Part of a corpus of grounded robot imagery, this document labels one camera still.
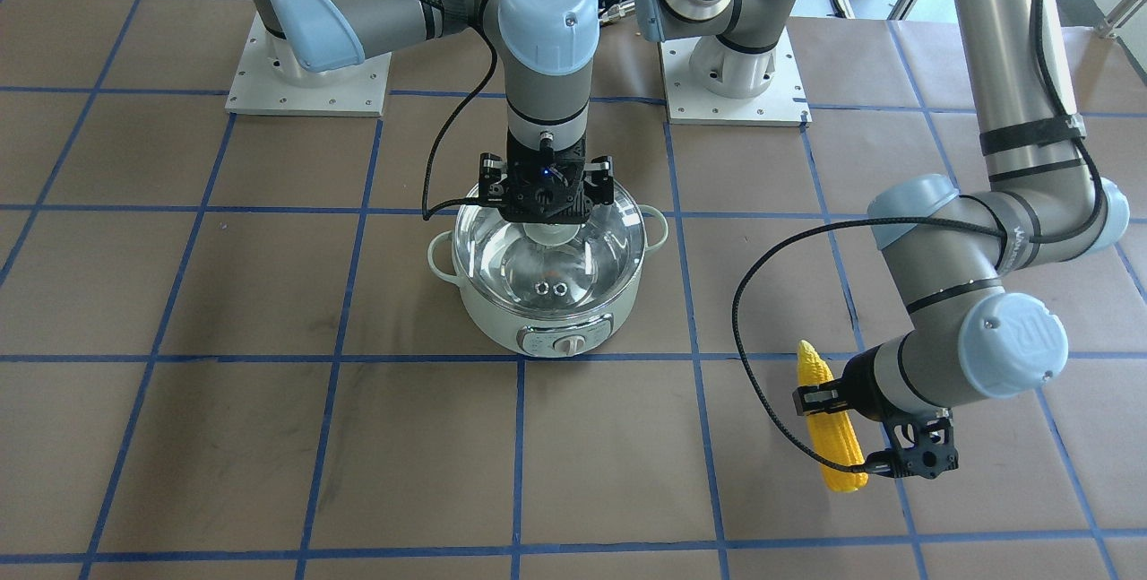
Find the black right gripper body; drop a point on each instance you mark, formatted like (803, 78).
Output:
(490, 187)

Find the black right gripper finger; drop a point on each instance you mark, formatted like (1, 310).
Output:
(490, 188)
(599, 182)

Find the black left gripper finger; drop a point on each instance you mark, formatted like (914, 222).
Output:
(818, 399)

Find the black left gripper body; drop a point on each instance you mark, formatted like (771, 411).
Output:
(861, 380)

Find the yellow corn cob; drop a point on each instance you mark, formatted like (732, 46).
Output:
(833, 434)

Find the glass pot lid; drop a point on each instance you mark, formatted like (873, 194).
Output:
(556, 270)

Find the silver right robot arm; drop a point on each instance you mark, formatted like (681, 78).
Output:
(545, 48)

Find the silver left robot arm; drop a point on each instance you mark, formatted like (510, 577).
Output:
(971, 339)

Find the pale green electric pot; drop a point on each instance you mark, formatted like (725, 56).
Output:
(527, 332)

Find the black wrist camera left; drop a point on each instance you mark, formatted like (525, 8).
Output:
(922, 445)

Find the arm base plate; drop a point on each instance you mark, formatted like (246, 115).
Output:
(270, 82)
(707, 84)

